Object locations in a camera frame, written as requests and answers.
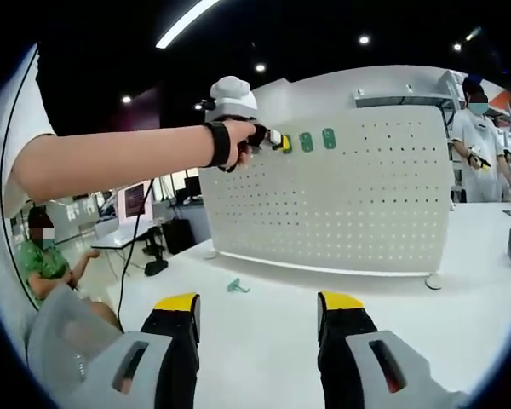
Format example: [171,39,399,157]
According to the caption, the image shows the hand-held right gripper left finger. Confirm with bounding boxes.
[84,291,202,409]

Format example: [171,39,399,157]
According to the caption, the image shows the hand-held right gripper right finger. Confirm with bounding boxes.
[317,290,469,409]

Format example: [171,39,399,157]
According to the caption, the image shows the white perforated mounting plate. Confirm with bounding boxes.
[198,104,452,291]

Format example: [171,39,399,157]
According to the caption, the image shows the person's left hand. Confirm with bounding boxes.
[226,120,259,168]

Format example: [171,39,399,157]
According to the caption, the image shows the white partition block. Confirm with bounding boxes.
[249,63,456,124]

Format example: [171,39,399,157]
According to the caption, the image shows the black stand base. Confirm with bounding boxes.
[144,225,169,276]

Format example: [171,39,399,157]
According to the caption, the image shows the long ceiling light strip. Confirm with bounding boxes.
[155,0,222,50]

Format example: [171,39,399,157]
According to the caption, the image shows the large dark red screen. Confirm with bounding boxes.
[106,84,163,131]

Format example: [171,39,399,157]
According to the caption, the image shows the black monitor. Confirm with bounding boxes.
[182,176,204,201]

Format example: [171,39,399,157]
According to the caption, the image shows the black computer tower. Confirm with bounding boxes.
[161,219,197,256]

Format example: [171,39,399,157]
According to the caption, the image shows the white background desk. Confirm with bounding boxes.
[91,221,163,252]

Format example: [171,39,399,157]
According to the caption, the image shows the white kiosk with pink screen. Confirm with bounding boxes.
[117,181,154,225]

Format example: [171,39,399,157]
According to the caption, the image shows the glass panel with white print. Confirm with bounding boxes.
[53,198,99,244]

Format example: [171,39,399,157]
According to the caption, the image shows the person's white shirt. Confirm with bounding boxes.
[0,42,59,218]

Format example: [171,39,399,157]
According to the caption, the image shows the black wrist strap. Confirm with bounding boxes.
[203,121,233,174]

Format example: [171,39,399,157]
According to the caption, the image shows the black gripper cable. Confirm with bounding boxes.
[117,176,157,331]

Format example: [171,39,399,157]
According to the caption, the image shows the grey wall shelf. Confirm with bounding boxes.
[355,89,452,110]

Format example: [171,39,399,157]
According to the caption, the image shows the orange wall sign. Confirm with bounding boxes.
[487,87,511,107]

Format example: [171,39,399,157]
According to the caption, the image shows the thin black device cable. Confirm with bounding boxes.
[0,49,42,312]

